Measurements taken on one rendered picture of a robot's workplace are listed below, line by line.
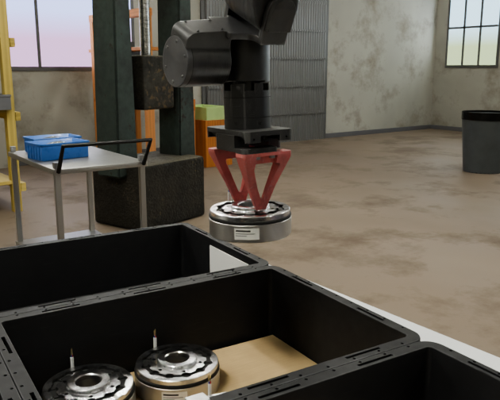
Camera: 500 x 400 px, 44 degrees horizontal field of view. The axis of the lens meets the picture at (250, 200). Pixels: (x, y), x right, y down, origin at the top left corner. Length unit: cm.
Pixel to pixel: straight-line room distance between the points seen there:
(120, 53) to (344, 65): 707
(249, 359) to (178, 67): 40
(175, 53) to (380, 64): 1127
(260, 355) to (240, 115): 33
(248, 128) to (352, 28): 1069
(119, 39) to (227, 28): 394
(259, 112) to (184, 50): 12
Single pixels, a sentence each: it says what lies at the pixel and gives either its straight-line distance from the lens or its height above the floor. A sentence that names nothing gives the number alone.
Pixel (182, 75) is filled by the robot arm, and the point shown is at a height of 121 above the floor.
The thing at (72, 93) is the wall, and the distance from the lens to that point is 850.
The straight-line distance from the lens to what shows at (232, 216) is 74.
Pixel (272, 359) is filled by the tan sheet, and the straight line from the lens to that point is 86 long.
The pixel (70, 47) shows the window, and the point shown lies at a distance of 848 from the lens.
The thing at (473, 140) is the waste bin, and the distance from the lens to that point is 766.
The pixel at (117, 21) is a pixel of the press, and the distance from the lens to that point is 464.
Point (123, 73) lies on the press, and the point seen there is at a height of 117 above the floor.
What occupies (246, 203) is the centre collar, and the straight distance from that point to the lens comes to 79.
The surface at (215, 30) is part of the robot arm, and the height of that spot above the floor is 125.
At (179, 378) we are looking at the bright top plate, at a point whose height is 86.
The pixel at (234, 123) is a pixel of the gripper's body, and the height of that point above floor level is 115.
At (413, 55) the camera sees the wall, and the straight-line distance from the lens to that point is 1265.
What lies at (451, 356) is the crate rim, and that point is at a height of 93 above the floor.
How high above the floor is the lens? 121
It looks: 12 degrees down
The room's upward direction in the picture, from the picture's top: straight up
